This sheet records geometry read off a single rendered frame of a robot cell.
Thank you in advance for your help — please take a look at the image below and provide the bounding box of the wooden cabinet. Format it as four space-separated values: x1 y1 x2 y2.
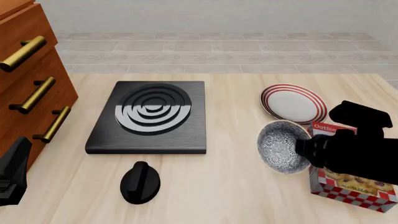
0 0 79 173

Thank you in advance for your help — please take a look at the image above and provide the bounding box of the medium brass drawer handle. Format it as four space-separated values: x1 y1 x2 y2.
8 76 57 115

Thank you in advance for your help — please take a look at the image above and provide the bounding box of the long brass drawer handle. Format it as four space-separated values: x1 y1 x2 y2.
0 35 48 73

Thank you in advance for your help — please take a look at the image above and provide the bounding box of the wooden drawer with shortest handle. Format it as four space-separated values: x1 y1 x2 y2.
0 95 79 173

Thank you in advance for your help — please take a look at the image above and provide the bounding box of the wooden drawer with middle handle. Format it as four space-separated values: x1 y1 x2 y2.
0 45 79 147

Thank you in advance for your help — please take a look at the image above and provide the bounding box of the red checkered cookie box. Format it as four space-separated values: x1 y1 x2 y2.
307 121 398 213

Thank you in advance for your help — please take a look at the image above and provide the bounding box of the white plate with red rings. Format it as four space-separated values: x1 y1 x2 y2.
259 83 329 127

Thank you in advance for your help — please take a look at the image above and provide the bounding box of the patterned black and white bowl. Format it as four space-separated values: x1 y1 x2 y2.
256 119 313 175

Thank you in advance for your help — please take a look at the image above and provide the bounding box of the short brass drawer handle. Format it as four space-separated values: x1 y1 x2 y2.
32 106 72 144

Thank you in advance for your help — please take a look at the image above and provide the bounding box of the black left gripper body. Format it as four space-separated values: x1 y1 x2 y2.
0 153 28 207

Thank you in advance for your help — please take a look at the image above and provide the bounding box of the flat black stove plate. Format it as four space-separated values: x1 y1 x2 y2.
85 80 208 155

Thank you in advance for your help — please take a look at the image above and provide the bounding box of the wooden drawer with longest handle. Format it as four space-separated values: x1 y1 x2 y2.
0 3 59 94

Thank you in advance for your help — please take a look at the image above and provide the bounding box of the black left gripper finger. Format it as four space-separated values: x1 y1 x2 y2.
9 136 33 185

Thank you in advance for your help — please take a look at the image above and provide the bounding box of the round black stove knob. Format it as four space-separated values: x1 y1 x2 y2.
119 161 162 205

